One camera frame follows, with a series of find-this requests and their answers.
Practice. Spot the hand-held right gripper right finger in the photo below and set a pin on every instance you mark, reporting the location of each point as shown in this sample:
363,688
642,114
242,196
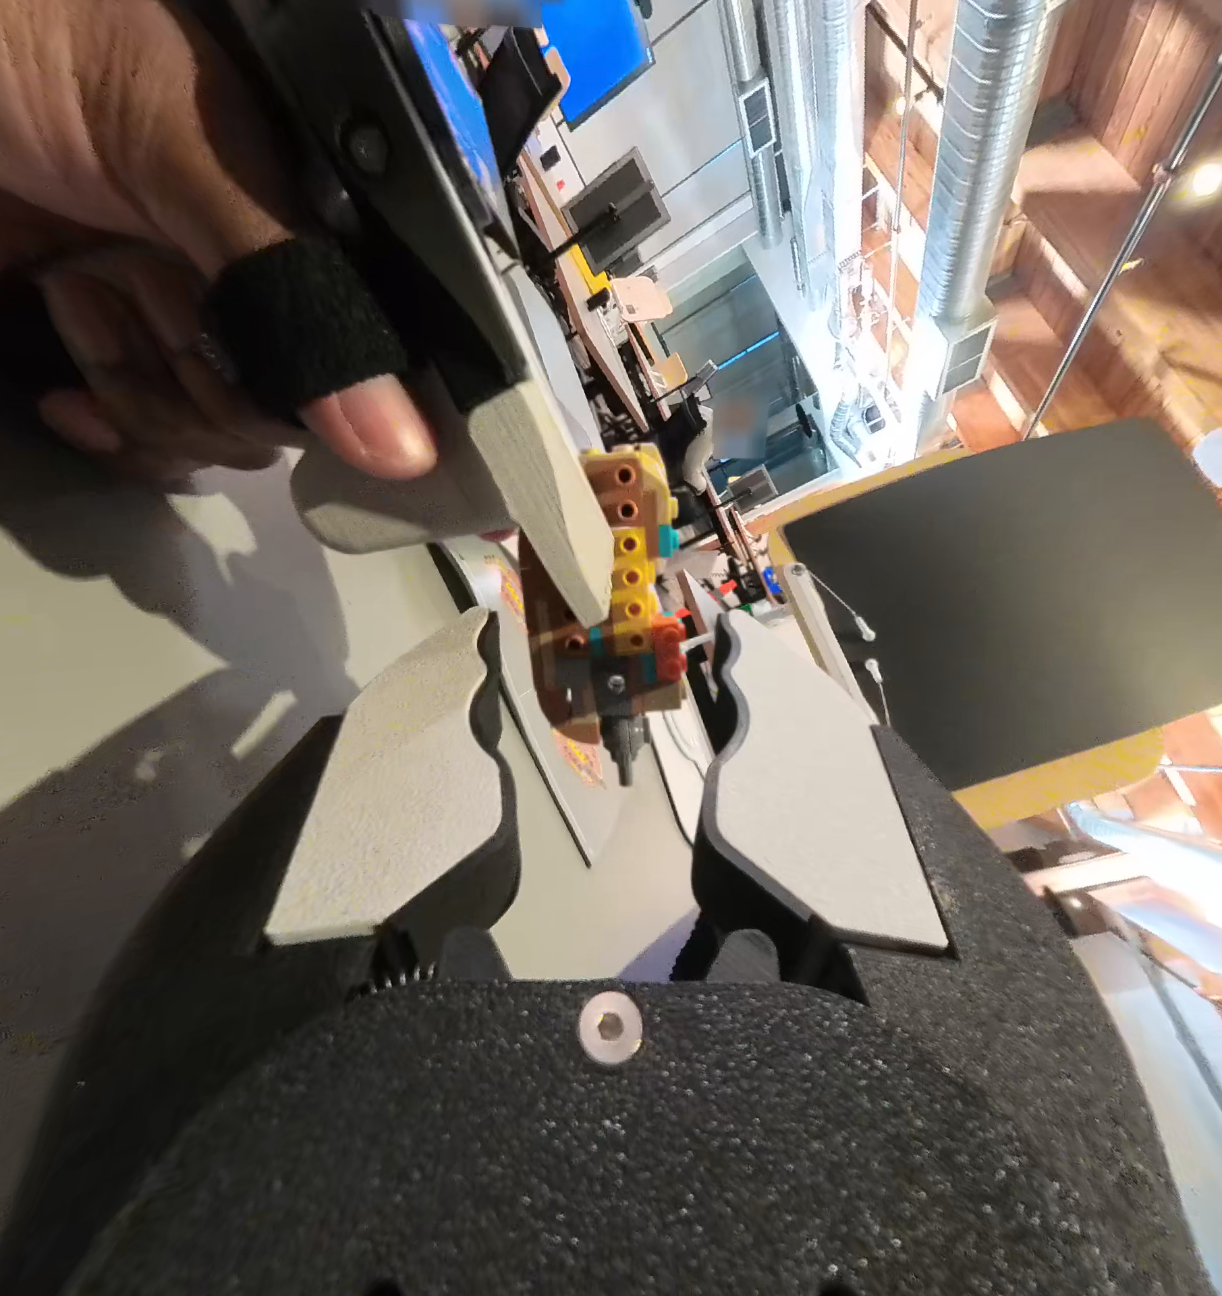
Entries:
814,819

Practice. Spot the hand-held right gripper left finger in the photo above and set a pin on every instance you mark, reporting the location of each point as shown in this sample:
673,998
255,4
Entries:
399,810

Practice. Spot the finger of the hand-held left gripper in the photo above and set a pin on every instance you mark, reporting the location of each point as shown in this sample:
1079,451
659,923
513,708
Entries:
551,495

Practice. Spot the brown toy brick ship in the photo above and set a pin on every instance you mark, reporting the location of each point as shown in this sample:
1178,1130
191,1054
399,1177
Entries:
626,581

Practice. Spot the small orange teal brick piece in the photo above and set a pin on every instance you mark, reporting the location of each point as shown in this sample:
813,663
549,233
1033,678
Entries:
668,638

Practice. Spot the grey desk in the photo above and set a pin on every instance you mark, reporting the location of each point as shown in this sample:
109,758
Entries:
115,627

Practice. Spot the person's left hand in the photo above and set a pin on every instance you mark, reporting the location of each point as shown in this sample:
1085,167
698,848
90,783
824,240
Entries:
115,120

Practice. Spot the blue screen monitor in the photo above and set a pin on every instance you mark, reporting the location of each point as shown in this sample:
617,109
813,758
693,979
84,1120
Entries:
606,50

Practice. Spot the black board with wooden frame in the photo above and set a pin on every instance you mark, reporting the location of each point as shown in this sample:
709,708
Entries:
1026,606

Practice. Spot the narrow silver ventilation duct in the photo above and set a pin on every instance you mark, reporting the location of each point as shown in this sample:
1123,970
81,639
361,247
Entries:
803,100

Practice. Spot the wide silver ventilation duct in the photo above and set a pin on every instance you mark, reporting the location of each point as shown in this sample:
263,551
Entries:
975,152

